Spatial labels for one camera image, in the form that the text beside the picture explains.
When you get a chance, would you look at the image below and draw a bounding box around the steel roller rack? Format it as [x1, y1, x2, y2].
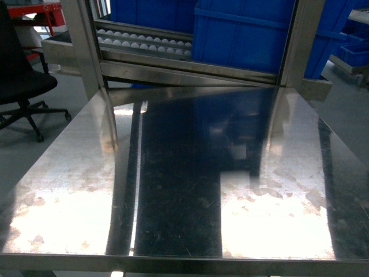
[42, 1, 331, 98]

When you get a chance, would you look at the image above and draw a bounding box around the large blue plastic crate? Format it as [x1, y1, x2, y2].
[192, 1, 356, 79]

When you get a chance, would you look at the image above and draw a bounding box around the blue crate behind left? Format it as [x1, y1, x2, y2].
[110, 0, 198, 33]

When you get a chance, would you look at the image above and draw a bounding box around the black office chair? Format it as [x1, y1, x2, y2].
[1, 1, 71, 142]

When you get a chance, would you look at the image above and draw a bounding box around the steel shelf with blue bins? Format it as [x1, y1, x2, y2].
[329, 7, 368, 88]

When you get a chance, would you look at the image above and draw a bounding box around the red metal frame table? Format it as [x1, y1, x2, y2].
[7, 2, 65, 36]

